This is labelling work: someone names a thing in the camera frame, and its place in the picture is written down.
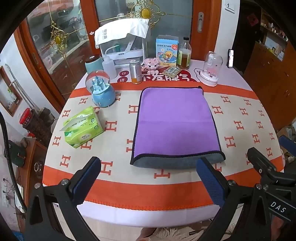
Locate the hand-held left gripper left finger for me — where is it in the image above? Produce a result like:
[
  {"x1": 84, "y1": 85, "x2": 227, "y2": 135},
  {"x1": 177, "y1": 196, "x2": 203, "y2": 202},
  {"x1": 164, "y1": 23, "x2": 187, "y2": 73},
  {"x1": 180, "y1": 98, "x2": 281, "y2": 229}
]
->
[{"x1": 23, "y1": 156, "x2": 102, "y2": 241}]

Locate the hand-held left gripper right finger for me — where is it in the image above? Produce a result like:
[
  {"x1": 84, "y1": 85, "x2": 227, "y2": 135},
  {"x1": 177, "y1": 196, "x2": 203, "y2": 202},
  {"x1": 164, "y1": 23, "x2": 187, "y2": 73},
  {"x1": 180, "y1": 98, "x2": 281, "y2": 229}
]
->
[{"x1": 196, "y1": 157, "x2": 278, "y2": 241}]

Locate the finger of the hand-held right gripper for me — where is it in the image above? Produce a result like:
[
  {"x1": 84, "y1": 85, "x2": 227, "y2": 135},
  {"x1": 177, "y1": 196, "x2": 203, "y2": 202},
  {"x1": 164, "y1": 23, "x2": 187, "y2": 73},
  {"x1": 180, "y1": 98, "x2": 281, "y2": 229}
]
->
[
  {"x1": 247, "y1": 147, "x2": 285, "y2": 186},
  {"x1": 278, "y1": 135, "x2": 296, "y2": 154}
]

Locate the purple grey towel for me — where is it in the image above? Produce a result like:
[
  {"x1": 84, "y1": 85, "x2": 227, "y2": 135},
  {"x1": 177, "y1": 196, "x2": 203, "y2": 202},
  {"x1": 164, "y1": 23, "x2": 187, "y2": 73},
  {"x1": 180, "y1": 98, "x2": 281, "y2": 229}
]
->
[{"x1": 130, "y1": 86, "x2": 226, "y2": 169}]

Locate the green tissue pack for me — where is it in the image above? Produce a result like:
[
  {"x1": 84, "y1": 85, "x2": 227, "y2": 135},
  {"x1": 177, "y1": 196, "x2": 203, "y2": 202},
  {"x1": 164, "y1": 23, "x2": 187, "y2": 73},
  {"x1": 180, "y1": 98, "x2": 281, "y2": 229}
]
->
[{"x1": 60, "y1": 106, "x2": 105, "y2": 149}]

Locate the orange patterned tablecloth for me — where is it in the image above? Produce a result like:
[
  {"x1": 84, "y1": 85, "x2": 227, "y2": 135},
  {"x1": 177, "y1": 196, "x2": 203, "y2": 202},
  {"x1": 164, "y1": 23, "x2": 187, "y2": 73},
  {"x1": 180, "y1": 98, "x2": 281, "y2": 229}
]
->
[{"x1": 42, "y1": 87, "x2": 285, "y2": 207}]

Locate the fluffy beige rug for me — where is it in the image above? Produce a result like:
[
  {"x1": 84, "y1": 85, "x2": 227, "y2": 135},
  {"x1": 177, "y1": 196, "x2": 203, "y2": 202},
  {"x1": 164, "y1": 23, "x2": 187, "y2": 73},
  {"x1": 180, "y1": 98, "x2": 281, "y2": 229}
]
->
[{"x1": 152, "y1": 227, "x2": 234, "y2": 241}]

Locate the dark green bag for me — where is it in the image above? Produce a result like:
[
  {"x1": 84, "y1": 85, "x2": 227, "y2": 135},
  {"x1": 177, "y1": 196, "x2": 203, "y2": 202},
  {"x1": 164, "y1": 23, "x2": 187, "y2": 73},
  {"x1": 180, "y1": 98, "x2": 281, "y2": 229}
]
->
[{"x1": 8, "y1": 138, "x2": 30, "y2": 168}]

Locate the white power strip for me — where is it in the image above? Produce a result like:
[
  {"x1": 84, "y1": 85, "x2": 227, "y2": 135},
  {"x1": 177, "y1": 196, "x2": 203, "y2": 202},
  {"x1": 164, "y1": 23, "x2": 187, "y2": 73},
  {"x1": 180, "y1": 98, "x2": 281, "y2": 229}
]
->
[{"x1": 1, "y1": 180, "x2": 25, "y2": 207}]

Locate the wooden storage shelf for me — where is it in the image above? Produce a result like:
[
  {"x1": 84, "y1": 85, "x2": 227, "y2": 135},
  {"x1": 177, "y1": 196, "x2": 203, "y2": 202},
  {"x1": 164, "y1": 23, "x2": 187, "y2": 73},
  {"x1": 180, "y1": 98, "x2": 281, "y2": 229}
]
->
[{"x1": 242, "y1": 6, "x2": 296, "y2": 131}]

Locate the blue castle snow globe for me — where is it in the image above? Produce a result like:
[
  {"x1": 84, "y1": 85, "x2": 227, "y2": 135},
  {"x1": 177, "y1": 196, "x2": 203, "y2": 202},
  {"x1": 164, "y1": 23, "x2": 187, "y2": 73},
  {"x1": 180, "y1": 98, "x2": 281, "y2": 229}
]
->
[{"x1": 85, "y1": 70, "x2": 116, "y2": 108}]

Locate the red lid jar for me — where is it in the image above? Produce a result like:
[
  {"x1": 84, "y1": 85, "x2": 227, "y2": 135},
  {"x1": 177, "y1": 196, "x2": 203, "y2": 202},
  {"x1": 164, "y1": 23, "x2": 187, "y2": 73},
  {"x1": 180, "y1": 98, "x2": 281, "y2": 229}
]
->
[{"x1": 19, "y1": 108, "x2": 35, "y2": 127}]

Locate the black smartphone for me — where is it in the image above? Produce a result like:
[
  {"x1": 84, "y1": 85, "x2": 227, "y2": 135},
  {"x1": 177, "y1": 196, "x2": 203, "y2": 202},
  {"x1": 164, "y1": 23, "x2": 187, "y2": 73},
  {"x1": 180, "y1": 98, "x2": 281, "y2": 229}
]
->
[{"x1": 228, "y1": 48, "x2": 235, "y2": 69}]

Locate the clear dome pink figure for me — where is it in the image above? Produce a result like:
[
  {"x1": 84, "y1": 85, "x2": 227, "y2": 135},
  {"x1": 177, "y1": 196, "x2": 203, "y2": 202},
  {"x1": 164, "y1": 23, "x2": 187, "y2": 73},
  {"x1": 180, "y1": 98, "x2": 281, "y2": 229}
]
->
[{"x1": 199, "y1": 51, "x2": 224, "y2": 88}]

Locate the wooden glass door cabinet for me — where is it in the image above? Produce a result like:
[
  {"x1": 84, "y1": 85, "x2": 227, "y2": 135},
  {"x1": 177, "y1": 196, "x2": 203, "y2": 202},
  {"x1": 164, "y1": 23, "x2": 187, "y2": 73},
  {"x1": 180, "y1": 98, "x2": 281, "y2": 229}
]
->
[{"x1": 13, "y1": 0, "x2": 223, "y2": 107}]

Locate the red white printed mat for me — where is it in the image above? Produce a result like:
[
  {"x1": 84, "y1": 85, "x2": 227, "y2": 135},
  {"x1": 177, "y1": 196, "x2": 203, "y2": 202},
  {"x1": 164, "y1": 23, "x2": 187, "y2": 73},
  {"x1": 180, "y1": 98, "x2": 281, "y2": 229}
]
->
[{"x1": 117, "y1": 65, "x2": 201, "y2": 84}]

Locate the white squeeze bottle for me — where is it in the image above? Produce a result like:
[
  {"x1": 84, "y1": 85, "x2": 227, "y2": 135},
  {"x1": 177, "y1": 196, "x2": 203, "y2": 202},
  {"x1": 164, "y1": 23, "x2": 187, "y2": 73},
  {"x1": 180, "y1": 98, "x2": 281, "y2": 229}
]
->
[{"x1": 101, "y1": 54, "x2": 117, "y2": 80}]

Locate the teal cylindrical cup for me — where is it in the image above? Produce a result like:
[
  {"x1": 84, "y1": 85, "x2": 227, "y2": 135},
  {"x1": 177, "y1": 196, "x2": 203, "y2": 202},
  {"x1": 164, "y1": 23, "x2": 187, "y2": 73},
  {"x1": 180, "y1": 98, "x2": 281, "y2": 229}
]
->
[{"x1": 85, "y1": 56, "x2": 103, "y2": 76}]

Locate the silver blister pack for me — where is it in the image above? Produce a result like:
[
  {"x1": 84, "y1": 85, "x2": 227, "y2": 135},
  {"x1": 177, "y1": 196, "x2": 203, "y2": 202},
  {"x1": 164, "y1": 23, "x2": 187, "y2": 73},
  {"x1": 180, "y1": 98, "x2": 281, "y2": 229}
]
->
[{"x1": 164, "y1": 66, "x2": 181, "y2": 78}]

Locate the silver can orange base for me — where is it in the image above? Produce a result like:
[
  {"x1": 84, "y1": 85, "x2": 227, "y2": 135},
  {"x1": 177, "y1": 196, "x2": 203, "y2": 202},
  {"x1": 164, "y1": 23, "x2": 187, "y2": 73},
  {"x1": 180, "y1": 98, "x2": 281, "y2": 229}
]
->
[{"x1": 129, "y1": 60, "x2": 142, "y2": 84}]

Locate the glass bottle amber liquid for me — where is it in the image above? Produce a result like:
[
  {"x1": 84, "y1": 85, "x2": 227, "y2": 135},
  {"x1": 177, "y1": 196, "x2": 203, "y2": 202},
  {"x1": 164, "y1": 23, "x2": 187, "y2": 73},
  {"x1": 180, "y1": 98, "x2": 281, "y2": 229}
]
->
[{"x1": 177, "y1": 37, "x2": 192, "y2": 70}]

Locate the pink block toy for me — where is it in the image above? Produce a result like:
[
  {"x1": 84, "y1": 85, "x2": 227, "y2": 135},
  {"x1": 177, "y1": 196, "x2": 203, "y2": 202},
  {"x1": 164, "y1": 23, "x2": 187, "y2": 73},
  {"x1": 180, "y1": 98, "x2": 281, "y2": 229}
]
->
[{"x1": 144, "y1": 58, "x2": 161, "y2": 71}]

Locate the white sterilizer appliance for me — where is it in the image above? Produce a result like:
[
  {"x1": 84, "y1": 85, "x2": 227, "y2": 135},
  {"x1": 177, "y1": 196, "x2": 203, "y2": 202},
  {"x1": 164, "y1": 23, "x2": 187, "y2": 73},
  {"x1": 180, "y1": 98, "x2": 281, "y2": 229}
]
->
[{"x1": 98, "y1": 34, "x2": 150, "y2": 70}]

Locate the blue duck print box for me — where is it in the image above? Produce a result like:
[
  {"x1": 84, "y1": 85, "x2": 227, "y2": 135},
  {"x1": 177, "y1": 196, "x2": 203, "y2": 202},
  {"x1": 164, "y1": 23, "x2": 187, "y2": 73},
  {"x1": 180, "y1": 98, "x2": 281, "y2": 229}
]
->
[{"x1": 155, "y1": 35, "x2": 180, "y2": 69}]

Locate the gold door ornament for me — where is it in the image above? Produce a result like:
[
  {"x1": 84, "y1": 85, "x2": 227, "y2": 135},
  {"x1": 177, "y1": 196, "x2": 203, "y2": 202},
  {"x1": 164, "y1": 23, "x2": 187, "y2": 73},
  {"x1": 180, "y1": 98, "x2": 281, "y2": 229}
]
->
[
  {"x1": 49, "y1": 20, "x2": 70, "y2": 59},
  {"x1": 130, "y1": 0, "x2": 163, "y2": 26}
]

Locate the white cloth cover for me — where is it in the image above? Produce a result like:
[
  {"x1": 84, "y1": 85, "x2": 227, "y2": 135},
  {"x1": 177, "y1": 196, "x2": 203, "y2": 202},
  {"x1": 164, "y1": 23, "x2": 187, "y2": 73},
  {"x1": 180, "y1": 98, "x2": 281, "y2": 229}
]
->
[{"x1": 94, "y1": 18, "x2": 150, "y2": 48}]

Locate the black cable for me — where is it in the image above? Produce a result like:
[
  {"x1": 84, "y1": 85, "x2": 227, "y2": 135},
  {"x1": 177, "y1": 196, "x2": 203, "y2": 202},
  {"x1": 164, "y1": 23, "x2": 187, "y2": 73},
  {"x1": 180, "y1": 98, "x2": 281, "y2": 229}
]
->
[{"x1": 0, "y1": 113, "x2": 28, "y2": 214}]

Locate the wooden wall frame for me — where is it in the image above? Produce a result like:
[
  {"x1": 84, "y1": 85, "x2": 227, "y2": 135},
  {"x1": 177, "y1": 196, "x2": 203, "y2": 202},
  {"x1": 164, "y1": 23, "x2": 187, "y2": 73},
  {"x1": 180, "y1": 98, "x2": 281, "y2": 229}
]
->
[{"x1": 0, "y1": 66, "x2": 23, "y2": 117}]

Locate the white light switch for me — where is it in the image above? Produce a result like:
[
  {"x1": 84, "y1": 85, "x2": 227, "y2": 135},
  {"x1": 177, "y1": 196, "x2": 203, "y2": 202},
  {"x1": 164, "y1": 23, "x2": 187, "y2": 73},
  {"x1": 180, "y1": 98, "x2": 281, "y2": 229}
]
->
[{"x1": 223, "y1": 0, "x2": 241, "y2": 13}]

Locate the silver door handle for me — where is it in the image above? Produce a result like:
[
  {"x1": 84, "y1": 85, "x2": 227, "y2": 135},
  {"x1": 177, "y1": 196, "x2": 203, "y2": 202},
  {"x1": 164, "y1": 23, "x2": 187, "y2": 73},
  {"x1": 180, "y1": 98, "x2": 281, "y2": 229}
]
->
[{"x1": 197, "y1": 11, "x2": 204, "y2": 33}]

